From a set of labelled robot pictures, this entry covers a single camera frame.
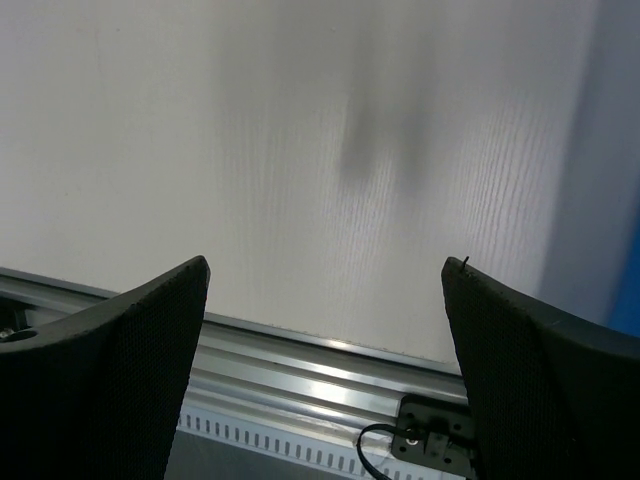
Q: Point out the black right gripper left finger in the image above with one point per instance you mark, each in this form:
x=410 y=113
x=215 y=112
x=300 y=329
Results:
x=98 y=394

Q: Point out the white slotted cable duct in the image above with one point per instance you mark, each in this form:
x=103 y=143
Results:
x=327 y=453

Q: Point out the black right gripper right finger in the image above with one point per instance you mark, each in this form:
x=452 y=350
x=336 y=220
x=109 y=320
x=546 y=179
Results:
x=552 y=396

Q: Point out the aluminium mounting rail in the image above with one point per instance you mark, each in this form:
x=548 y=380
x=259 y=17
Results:
x=254 y=376

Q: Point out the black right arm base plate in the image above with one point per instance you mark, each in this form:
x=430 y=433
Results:
x=434 y=433

